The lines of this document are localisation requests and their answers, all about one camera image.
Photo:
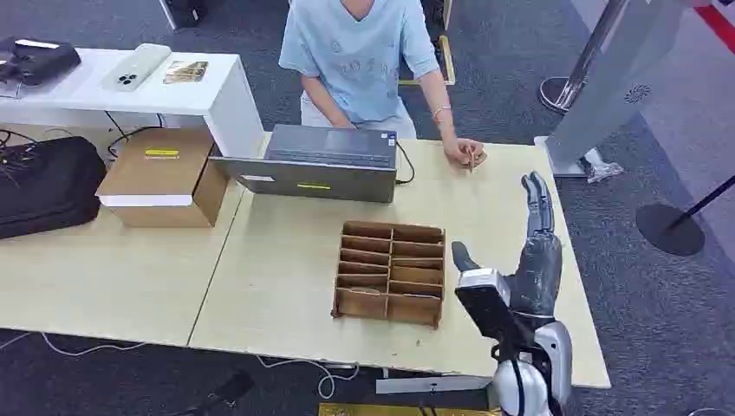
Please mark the person's left hand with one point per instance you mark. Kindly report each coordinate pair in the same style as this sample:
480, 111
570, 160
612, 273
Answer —
462, 152

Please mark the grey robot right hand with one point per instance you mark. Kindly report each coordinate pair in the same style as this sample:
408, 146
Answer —
537, 270

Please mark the clear plastic wrap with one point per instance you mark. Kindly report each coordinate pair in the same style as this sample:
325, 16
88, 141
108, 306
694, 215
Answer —
603, 171

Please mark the grey laptop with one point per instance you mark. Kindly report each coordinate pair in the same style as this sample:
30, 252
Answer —
327, 166

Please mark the person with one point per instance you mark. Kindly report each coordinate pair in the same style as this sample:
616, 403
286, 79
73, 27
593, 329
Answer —
356, 63

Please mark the wooden compartment card box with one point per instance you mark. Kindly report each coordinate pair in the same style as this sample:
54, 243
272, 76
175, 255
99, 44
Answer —
390, 275

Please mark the grey kiosk stand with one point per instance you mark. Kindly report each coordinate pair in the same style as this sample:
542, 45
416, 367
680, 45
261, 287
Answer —
608, 86

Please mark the gold patterned panel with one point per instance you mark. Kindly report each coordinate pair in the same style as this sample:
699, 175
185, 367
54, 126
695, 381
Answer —
396, 410

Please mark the white side table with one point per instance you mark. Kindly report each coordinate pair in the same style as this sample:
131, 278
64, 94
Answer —
224, 103

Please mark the brown cardboard box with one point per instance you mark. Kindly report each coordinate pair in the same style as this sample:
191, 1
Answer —
163, 178

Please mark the pale smartphone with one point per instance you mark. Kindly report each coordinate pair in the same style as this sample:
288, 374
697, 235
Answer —
136, 66

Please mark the black soft bag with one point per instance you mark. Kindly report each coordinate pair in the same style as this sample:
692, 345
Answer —
49, 183

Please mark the black device case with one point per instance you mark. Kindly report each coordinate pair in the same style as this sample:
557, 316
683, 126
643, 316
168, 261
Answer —
40, 60

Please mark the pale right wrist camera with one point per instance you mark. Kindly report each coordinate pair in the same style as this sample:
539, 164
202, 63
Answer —
488, 304

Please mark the chrome stanchion post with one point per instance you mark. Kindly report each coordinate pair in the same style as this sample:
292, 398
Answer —
565, 92

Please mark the black stanchion post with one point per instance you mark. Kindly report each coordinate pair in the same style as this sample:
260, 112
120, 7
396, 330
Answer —
669, 229

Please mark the grey metal table bracket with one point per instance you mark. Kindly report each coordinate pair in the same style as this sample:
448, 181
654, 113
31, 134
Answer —
430, 384

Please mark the black box with white frame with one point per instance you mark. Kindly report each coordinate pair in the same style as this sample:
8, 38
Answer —
184, 11

